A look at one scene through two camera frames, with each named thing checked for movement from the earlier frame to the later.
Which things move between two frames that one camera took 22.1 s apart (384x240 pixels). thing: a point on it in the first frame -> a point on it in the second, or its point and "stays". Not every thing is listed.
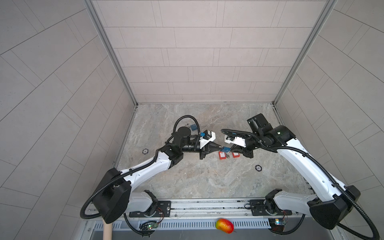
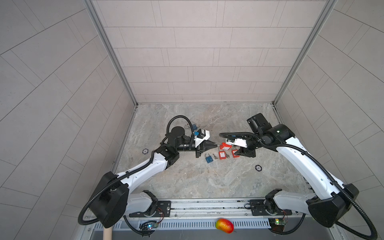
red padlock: [235, 155] stays
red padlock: [222, 155] stays
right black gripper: [243, 150] stays
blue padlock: [225, 149] -> [208, 158]
